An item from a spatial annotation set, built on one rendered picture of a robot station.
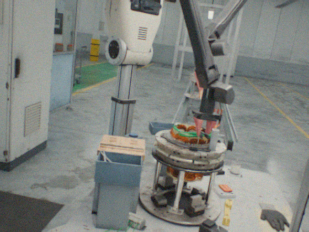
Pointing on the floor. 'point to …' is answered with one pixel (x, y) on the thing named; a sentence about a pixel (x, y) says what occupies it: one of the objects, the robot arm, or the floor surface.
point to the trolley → (80, 65)
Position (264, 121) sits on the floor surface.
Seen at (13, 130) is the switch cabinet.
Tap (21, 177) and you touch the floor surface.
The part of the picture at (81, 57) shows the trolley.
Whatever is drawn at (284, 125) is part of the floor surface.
